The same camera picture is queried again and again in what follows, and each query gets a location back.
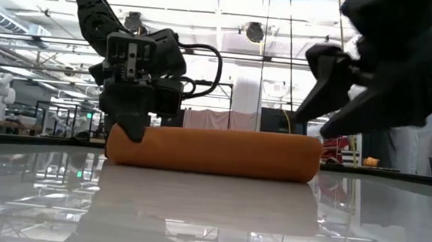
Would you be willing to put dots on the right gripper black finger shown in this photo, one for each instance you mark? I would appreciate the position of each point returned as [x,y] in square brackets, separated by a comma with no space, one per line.
[331,76]
[386,111]

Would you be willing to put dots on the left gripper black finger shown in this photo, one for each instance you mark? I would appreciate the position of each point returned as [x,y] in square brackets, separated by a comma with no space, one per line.
[128,106]

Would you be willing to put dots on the orange cloth towel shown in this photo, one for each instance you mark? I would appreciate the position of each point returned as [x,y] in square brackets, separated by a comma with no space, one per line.
[217,152]

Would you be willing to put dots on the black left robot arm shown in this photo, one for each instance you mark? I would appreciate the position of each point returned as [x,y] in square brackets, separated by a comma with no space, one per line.
[93,11]

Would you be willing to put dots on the black round ceiling fixture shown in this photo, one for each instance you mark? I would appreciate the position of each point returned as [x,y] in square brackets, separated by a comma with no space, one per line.
[254,32]
[135,22]

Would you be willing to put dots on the small yellow orange object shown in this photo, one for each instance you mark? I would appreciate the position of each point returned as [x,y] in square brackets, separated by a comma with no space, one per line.
[371,162]

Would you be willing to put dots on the red tool rack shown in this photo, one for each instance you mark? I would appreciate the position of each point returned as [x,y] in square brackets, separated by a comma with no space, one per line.
[335,147]

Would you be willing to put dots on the black flat screen on stand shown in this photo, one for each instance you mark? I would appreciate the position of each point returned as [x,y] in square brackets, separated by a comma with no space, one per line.
[277,122]

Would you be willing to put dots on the white round column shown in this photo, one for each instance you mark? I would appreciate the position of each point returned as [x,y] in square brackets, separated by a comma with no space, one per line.
[247,94]

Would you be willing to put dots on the black metal table frame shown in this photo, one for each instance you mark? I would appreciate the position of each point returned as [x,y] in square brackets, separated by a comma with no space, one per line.
[389,175]

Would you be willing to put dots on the black gantry frame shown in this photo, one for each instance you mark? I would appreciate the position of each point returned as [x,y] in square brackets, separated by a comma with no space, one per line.
[226,85]

